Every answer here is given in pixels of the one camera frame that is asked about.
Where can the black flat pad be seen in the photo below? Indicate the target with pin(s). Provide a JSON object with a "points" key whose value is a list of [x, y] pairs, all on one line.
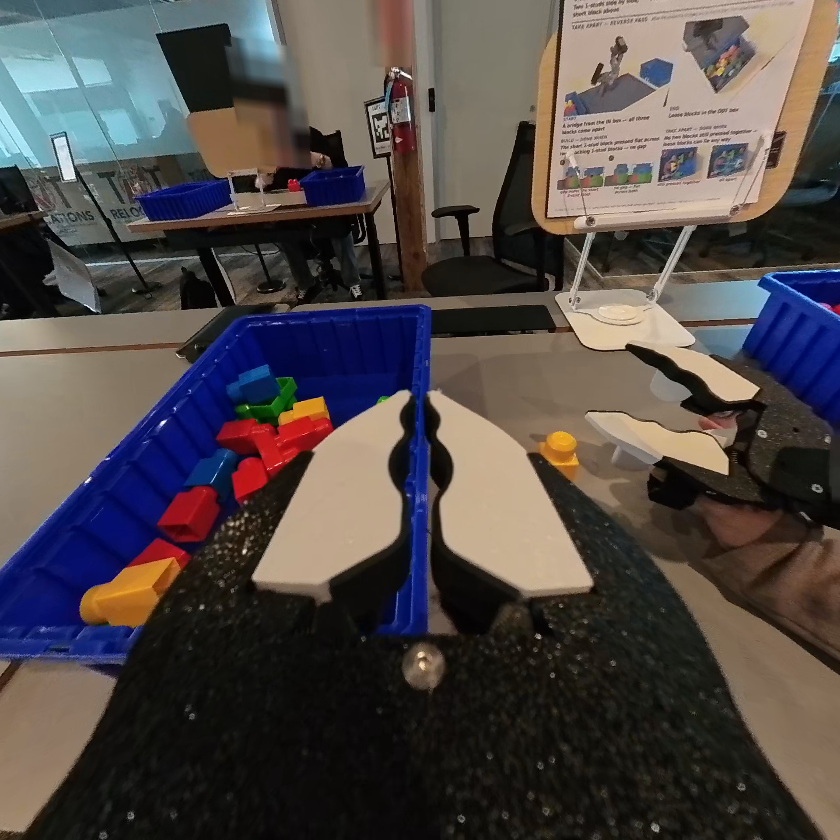
{"points": [[492, 320]]}

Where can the white board stand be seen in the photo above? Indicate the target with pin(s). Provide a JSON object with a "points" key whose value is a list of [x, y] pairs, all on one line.
{"points": [[623, 328]]}

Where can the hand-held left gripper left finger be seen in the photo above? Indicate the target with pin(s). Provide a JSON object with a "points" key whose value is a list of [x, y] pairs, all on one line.
{"points": [[334, 512]]}

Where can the black and white tag sign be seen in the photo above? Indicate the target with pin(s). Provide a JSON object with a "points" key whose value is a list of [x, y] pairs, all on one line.
{"points": [[379, 128]]}

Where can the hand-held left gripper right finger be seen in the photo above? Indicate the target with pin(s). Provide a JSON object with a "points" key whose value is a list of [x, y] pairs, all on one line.
{"points": [[505, 512]]}

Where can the white paper sheet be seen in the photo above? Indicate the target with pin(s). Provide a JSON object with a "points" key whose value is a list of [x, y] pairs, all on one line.
{"points": [[75, 275]]}

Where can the black flat device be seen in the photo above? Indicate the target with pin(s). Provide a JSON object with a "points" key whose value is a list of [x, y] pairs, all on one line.
{"points": [[197, 341]]}

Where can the wooden office table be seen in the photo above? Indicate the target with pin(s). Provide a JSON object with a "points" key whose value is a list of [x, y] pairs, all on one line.
{"points": [[262, 220]]}

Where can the black office chair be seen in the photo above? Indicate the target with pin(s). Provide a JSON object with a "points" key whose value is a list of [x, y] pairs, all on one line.
{"points": [[518, 197]]}

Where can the red fire extinguisher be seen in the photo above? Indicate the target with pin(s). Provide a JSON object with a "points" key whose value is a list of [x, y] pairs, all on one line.
{"points": [[401, 124]]}

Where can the black rectangular panel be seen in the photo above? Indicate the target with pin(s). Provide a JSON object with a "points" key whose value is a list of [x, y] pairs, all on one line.
{"points": [[190, 65]]}

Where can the pile of coloured mega blocks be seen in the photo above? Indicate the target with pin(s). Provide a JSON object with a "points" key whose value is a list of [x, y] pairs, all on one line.
{"points": [[262, 446]]}

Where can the wooden board with instruction poster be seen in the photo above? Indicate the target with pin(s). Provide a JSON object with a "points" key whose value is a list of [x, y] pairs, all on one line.
{"points": [[656, 98]]}

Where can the clear acrylic stand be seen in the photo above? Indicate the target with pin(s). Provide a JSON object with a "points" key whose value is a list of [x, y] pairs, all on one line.
{"points": [[253, 193]]}

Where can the black backpack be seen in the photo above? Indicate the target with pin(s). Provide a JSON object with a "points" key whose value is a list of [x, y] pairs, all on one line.
{"points": [[197, 289]]}

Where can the red mega block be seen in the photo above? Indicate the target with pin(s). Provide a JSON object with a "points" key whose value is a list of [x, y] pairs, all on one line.
{"points": [[828, 307]]}

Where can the blue plastic bin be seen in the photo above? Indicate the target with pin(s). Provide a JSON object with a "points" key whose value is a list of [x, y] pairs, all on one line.
{"points": [[794, 341], [331, 187], [184, 200], [341, 354]]}

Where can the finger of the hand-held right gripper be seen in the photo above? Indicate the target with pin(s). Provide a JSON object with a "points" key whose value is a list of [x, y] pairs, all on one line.
{"points": [[663, 441], [718, 380]]}

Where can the person's right forearm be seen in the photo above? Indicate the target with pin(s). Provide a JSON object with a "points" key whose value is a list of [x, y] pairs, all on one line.
{"points": [[800, 590]]}

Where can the wooden post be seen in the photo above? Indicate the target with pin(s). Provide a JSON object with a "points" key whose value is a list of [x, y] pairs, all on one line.
{"points": [[410, 216]]}

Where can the yellow mega block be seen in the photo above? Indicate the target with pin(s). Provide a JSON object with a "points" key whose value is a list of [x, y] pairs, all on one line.
{"points": [[561, 453]]}

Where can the person's right hand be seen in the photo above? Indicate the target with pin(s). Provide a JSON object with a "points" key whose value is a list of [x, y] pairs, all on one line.
{"points": [[741, 525]]}

